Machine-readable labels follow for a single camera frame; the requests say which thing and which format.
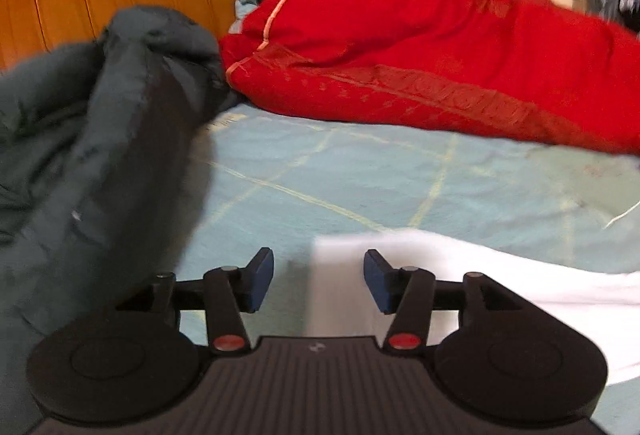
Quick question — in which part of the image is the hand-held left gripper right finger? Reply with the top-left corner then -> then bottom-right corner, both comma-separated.
364,249 -> 541,356

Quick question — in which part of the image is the teal checked bed sheet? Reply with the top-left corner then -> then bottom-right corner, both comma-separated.
175,102 -> 640,435

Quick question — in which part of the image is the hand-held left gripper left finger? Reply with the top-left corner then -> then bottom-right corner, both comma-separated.
117,247 -> 276,356

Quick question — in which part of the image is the white printed long-sleeve shirt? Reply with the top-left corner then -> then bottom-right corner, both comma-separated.
305,229 -> 640,386

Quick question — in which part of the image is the red quilt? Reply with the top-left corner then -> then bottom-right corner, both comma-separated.
220,0 -> 640,156

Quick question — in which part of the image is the dark green padded jacket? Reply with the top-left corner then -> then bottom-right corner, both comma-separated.
0,5 -> 243,416

